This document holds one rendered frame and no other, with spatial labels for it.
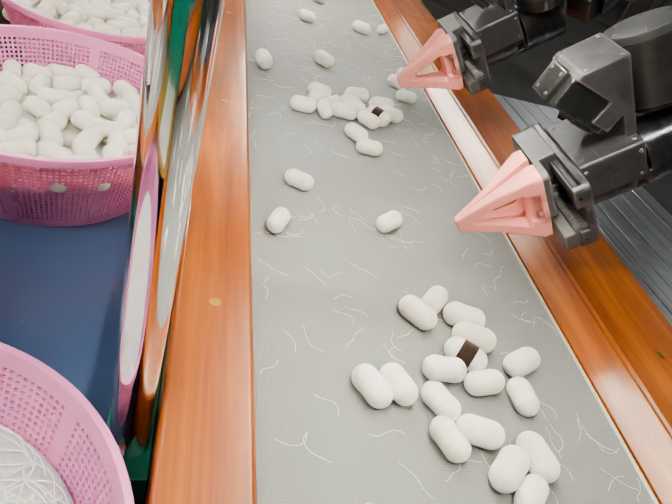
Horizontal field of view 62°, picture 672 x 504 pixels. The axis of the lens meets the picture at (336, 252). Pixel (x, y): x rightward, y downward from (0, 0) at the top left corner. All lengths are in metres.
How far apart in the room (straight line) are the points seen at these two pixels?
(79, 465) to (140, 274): 0.13
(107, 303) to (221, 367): 0.18
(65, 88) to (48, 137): 0.12
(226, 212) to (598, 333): 0.35
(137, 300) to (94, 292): 0.25
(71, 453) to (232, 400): 0.09
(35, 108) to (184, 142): 0.42
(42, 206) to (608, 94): 0.47
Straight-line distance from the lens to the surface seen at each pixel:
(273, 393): 0.39
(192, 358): 0.37
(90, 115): 0.63
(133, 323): 0.28
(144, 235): 0.25
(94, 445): 0.34
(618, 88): 0.46
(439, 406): 0.42
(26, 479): 0.36
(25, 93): 0.68
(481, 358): 0.46
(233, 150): 0.57
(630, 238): 1.01
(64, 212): 0.57
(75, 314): 0.51
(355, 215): 0.58
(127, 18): 0.89
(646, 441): 0.52
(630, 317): 0.61
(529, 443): 0.43
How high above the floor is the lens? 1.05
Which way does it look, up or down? 37 degrees down
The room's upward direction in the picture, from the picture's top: 22 degrees clockwise
